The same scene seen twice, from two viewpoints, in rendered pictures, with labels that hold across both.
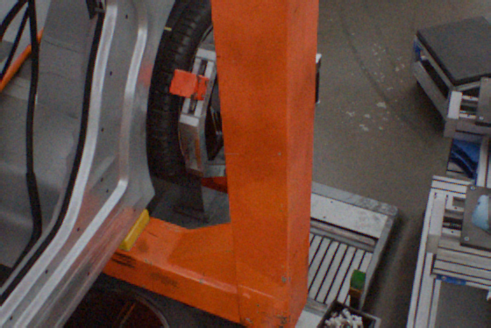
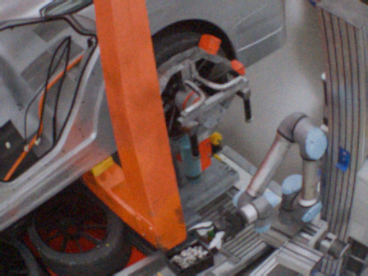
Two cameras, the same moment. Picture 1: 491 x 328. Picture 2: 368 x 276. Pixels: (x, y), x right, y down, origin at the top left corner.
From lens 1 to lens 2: 2.00 m
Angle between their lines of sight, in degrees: 22
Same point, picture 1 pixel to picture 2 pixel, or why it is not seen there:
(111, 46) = (96, 60)
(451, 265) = (265, 236)
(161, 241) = (113, 178)
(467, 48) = not seen: outside the picture
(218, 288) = (129, 211)
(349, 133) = not seen: hidden behind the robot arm
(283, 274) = (149, 209)
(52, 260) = (48, 161)
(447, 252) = not seen: hidden behind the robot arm
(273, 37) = (117, 72)
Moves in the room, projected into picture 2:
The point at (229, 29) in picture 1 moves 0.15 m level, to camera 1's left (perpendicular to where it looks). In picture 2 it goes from (105, 66) to (78, 63)
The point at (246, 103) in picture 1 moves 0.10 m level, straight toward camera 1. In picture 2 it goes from (114, 101) to (103, 117)
